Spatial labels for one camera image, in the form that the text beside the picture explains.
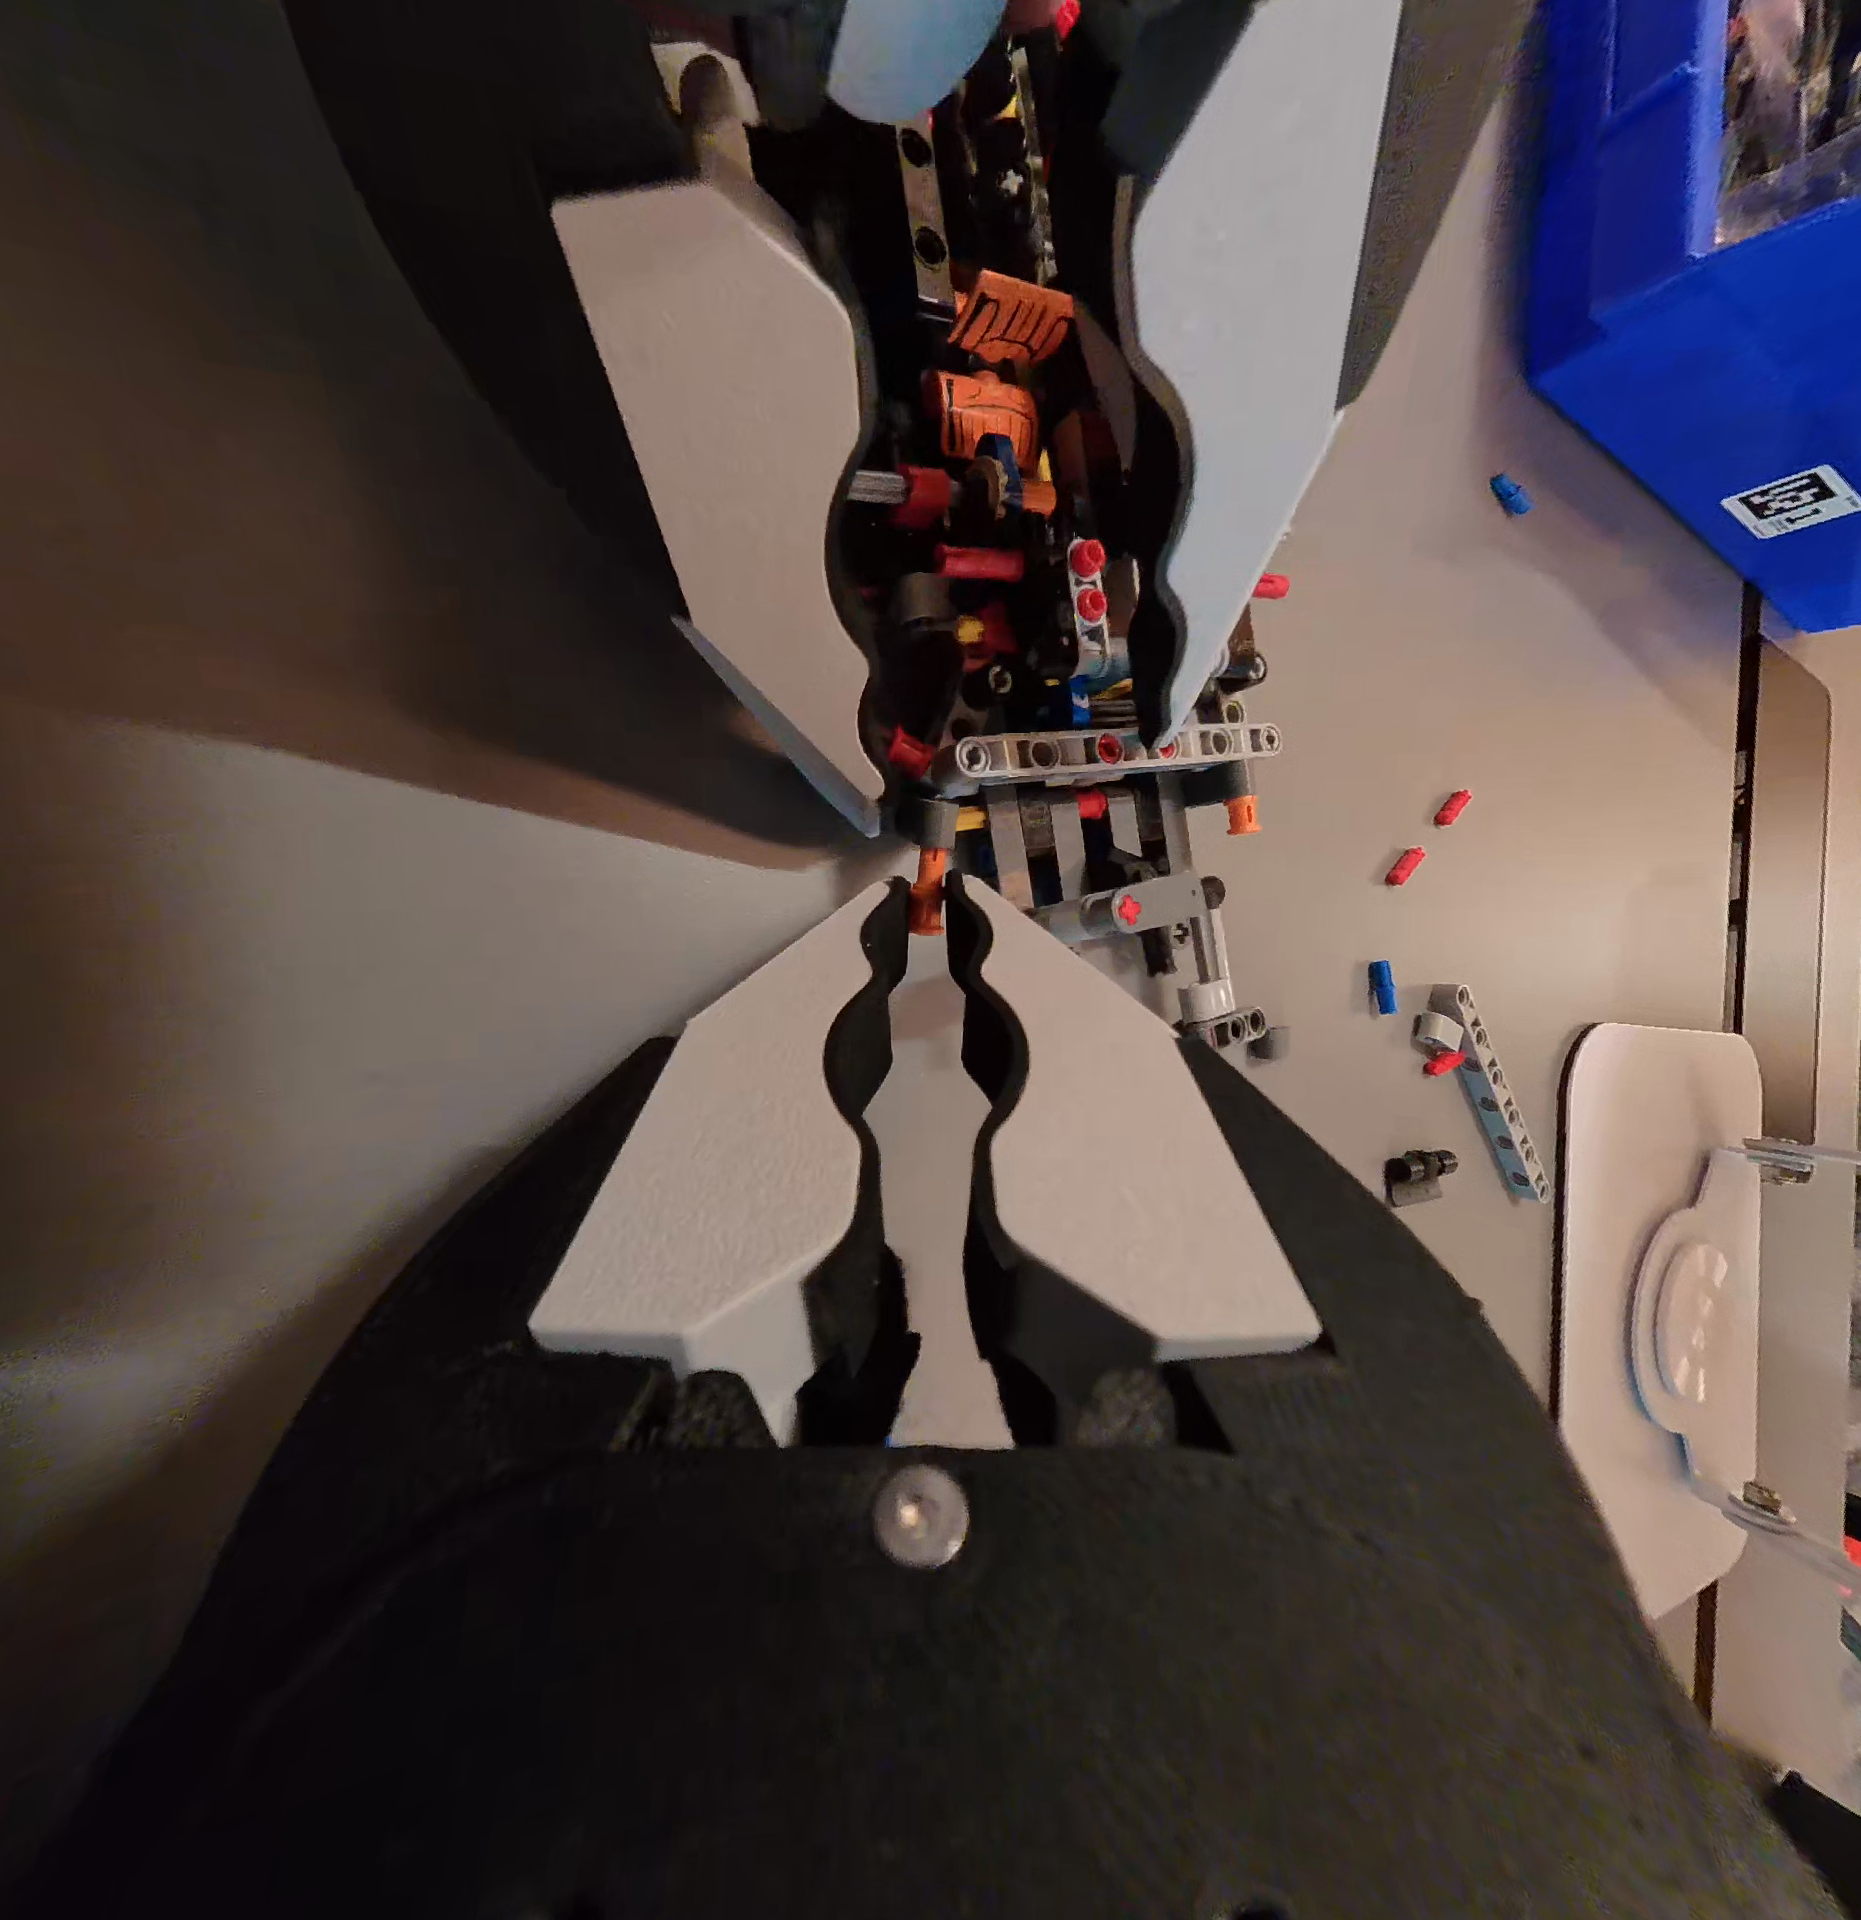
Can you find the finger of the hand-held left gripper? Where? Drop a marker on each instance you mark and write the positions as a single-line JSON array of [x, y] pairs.
[[1259, 298], [719, 449]]

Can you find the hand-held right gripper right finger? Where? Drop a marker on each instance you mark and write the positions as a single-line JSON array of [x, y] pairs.
[[1140, 1198]]

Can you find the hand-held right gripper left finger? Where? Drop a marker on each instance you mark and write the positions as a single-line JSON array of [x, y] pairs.
[[705, 1198]]

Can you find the grey lego liftarm orange pin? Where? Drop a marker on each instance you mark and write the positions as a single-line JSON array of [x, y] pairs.
[[928, 902]]

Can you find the multicoloured lego model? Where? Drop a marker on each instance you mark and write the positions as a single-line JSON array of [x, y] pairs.
[[1020, 778]]

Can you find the black lego connector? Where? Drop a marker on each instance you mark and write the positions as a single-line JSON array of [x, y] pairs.
[[1421, 1174]]

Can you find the long blue lego pin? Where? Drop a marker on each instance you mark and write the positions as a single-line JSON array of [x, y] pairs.
[[1509, 495]]

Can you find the small grey lego piece red pin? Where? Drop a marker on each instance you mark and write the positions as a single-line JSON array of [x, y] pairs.
[[1436, 1038]]

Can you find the long light grey lego beam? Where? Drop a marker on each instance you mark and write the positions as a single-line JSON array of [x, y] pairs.
[[1496, 1101]]

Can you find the blue storage bin white label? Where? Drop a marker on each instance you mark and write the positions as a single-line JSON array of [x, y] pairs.
[[1665, 298]]

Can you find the clear plastic parts bag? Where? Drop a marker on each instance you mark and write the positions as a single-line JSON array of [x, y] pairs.
[[1799, 105]]

